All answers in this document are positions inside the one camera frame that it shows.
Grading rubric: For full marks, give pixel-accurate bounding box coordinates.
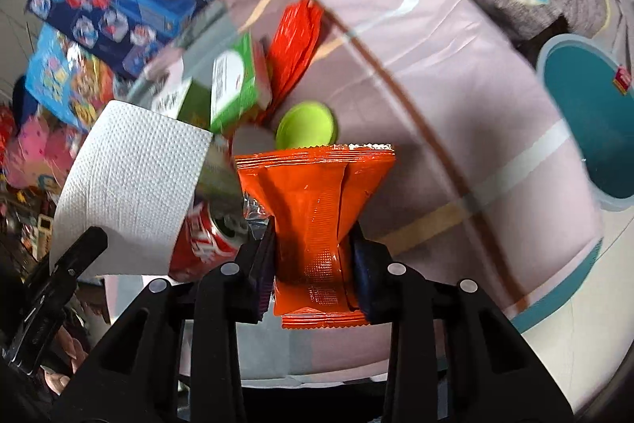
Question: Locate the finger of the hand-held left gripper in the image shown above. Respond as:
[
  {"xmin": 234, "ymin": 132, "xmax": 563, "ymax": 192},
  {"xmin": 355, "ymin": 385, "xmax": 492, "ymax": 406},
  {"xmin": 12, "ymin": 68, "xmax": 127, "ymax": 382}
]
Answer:
[{"xmin": 0, "ymin": 227, "xmax": 109, "ymax": 374}]

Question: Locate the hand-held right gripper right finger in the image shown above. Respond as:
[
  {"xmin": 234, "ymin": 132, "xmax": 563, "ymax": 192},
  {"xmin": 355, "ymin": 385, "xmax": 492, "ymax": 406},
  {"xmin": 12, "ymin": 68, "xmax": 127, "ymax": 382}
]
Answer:
[{"xmin": 349, "ymin": 232, "xmax": 575, "ymax": 423}]

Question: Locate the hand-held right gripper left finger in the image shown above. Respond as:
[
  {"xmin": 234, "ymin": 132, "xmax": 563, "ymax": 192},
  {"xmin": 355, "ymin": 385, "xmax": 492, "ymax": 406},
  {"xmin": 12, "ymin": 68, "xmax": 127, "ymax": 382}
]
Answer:
[{"xmin": 52, "ymin": 225, "xmax": 275, "ymax": 423}]

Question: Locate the orange snack packet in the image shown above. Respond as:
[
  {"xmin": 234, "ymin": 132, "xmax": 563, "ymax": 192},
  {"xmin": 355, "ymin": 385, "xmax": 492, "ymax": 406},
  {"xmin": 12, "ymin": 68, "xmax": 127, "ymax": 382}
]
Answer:
[{"xmin": 234, "ymin": 143, "xmax": 397, "ymax": 329}]

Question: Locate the white paper towel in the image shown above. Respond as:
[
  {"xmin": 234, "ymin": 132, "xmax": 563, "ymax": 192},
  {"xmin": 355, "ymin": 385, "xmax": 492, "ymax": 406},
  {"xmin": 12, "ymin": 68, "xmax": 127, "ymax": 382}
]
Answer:
[{"xmin": 50, "ymin": 100, "xmax": 214, "ymax": 278}]

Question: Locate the blue plastic bin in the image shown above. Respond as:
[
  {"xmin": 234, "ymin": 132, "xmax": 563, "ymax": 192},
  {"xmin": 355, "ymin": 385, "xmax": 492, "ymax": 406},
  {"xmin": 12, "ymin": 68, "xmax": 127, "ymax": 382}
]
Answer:
[{"xmin": 535, "ymin": 34, "xmax": 634, "ymax": 213}]

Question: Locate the red soda can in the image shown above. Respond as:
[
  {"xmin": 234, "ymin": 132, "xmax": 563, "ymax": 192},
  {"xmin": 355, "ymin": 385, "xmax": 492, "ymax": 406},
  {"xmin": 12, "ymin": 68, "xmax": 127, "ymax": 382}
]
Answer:
[{"xmin": 168, "ymin": 200, "xmax": 251, "ymax": 282}]

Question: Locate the silver foil packet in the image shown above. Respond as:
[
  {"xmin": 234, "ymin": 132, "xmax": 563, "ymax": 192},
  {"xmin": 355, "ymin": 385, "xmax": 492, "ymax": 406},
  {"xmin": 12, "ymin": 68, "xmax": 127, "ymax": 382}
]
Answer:
[{"xmin": 198, "ymin": 136, "xmax": 271, "ymax": 240}]

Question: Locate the green plastic lid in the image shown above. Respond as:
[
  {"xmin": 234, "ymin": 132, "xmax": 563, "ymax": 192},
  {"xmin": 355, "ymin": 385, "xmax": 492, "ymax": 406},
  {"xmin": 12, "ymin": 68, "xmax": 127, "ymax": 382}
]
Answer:
[{"xmin": 275, "ymin": 101, "xmax": 340, "ymax": 151}]

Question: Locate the light blue toy box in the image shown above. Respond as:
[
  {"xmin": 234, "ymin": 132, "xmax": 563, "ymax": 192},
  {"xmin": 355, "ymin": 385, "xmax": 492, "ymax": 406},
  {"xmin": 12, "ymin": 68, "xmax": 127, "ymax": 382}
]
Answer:
[{"xmin": 25, "ymin": 24, "xmax": 120, "ymax": 131}]

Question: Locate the green carton with white label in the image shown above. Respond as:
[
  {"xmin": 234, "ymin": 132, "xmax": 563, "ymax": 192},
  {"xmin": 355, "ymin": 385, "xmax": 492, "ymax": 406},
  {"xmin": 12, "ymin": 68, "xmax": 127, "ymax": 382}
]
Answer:
[{"xmin": 209, "ymin": 33, "xmax": 273, "ymax": 134}]

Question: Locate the pink striped blanket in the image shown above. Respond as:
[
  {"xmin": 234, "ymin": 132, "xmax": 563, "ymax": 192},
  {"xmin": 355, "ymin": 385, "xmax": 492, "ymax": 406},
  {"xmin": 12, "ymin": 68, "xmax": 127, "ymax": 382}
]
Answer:
[{"xmin": 104, "ymin": 0, "xmax": 605, "ymax": 384}]

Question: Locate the red plastic packet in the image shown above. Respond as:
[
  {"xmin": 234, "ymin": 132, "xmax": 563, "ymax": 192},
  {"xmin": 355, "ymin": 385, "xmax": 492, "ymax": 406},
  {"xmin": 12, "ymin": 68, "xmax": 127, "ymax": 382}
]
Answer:
[{"xmin": 265, "ymin": 0, "xmax": 325, "ymax": 117}]

